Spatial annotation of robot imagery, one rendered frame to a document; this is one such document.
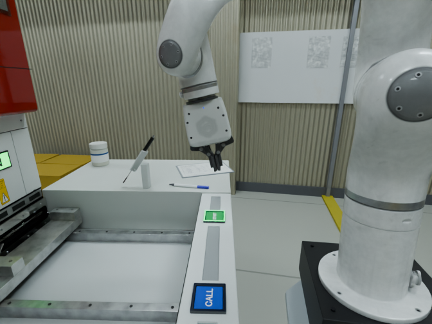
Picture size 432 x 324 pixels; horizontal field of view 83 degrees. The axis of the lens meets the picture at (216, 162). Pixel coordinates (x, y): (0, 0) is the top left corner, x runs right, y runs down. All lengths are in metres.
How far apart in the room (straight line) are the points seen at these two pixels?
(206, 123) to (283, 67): 2.37
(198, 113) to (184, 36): 0.17
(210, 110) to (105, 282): 0.50
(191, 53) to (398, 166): 0.38
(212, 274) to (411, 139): 0.38
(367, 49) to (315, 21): 2.47
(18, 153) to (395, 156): 0.91
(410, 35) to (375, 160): 0.21
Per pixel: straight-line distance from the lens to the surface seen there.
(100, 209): 0.93
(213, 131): 0.56
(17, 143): 0.92
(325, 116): 3.00
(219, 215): 0.67
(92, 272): 0.79
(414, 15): 0.51
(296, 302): 0.67
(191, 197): 0.81
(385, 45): 0.53
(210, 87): 0.54
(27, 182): 0.95
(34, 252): 0.83
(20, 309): 0.73
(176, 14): 0.48
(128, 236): 0.85
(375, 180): 0.47
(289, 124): 2.95
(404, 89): 0.39
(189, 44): 0.47
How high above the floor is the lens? 1.30
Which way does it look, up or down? 18 degrees down
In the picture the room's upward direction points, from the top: straight up
